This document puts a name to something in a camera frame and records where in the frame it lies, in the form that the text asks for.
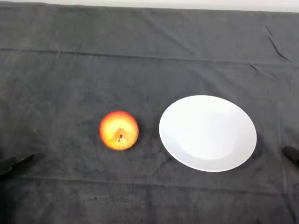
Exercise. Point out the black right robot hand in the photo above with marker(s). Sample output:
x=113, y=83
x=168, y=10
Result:
x=292, y=154

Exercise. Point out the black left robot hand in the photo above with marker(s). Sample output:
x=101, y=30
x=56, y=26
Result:
x=11, y=163

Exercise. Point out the red yellow apple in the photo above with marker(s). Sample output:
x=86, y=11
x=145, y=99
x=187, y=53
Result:
x=119, y=130

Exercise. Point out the white round plate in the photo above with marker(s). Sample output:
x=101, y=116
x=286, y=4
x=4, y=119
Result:
x=208, y=133

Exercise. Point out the dark grey table cloth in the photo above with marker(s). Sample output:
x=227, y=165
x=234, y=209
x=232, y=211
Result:
x=70, y=81

